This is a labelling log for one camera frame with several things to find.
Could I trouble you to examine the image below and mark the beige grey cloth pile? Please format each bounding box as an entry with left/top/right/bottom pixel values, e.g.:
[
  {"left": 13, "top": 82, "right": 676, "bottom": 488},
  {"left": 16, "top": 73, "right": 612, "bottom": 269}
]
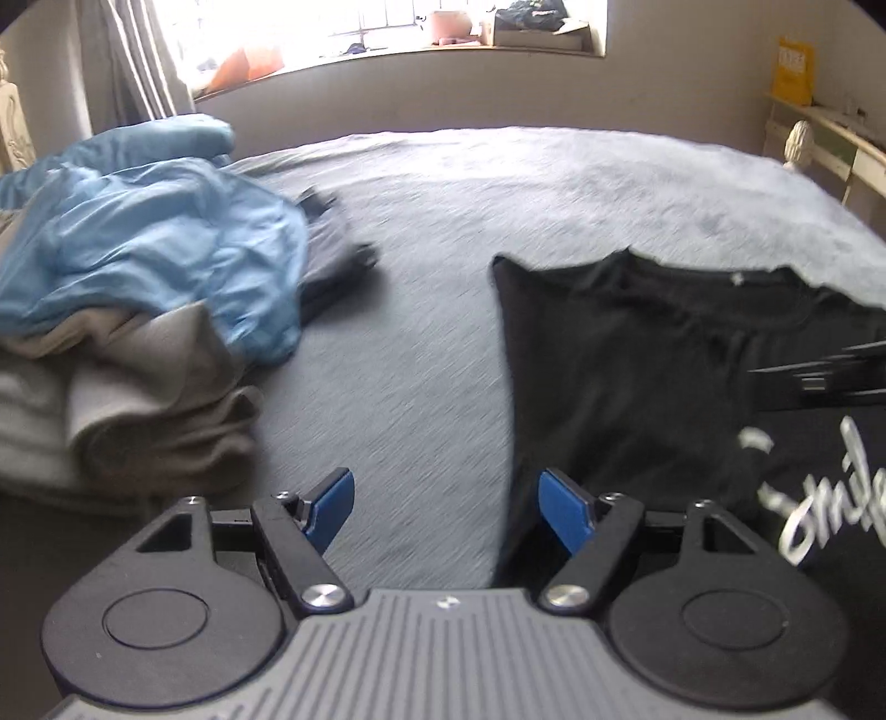
[{"left": 0, "top": 208, "right": 267, "bottom": 506}]

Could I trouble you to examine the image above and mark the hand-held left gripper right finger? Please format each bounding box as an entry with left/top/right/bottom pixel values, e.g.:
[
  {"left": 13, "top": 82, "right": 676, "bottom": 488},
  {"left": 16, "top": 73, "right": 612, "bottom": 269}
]
[{"left": 538, "top": 468, "right": 759, "bottom": 617}]

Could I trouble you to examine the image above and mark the grey curtain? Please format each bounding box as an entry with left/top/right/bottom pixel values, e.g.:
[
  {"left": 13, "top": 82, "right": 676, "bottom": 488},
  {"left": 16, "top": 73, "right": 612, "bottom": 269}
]
[{"left": 73, "top": 0, "right": 198, "bottom": 136}]

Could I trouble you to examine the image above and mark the black printed t-shirt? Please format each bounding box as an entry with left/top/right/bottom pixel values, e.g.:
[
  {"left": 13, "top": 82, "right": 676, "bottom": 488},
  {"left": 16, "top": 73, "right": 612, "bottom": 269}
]
[{"left": 490, "top": 250, "right": 886, "bottom": 586}]

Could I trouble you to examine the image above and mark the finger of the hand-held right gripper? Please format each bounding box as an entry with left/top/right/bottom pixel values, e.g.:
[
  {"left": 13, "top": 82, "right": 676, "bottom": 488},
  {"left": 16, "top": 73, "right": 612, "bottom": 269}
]
[{"left": 748, "top": 344, "right": 886, "bottom": 418}]

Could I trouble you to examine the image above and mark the orange cloth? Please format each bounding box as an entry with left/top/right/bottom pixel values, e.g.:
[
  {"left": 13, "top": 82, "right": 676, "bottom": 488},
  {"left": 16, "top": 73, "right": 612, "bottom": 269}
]
[{"left": 208, "top": 45, "right": 286, "bottom": 91}]

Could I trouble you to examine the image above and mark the pink pot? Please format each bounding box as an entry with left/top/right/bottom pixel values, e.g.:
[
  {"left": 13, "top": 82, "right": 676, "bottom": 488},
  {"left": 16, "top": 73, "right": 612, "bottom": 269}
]
[{"left": 425, "top": 10, "right": 478, "bottom": 46}]

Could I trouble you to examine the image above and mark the dark patterned cloth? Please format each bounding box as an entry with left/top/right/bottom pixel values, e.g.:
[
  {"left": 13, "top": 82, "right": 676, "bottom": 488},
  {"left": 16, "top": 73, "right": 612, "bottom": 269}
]
[{"left": 494, "top": 0, "right": 569, "bottom": 32}]

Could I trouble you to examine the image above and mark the cardboard box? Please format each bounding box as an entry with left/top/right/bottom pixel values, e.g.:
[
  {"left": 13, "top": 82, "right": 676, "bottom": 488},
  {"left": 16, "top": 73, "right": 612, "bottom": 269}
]
[{"left": 493, "top": 19, "right": 593, "bottom": 51}]

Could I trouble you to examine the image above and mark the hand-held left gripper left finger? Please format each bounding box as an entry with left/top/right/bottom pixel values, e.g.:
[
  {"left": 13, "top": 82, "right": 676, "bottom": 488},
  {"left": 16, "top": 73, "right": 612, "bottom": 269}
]
[{"left": 135, "top": 467, "right": 357, "bottom": 617}]

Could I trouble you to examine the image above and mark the white bedpost finial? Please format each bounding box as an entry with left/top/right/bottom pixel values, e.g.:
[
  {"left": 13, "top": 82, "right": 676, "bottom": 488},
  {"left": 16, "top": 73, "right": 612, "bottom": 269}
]
[{"left": 782, "top": 120, "right": 814, "bottom": 174}]

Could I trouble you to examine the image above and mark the dark grey cloth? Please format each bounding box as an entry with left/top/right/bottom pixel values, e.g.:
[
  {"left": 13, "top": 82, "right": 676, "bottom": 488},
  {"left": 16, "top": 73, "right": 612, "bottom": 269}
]
[{"left": 294, "top": 187, "right": 382, "bottom": 306}]

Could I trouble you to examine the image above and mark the yellow box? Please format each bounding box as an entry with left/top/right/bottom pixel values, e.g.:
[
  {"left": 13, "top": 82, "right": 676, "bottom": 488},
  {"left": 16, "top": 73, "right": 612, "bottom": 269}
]
[{"left": 771, "top": 36, "right": 818, "bottom": 106}]

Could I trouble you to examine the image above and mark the white carved headboard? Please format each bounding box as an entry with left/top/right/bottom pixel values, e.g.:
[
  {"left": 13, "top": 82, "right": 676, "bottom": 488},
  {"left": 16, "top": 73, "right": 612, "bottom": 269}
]
[{"left": 0, "top": 42, "right": 35, "bottom": 177}]

